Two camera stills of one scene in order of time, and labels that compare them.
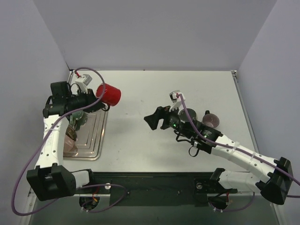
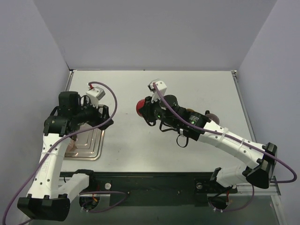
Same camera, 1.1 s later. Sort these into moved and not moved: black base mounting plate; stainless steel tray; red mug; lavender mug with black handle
Moved: red mug
Not moved: lavender mug with black handle; black base mounting plate; stainless steel tray
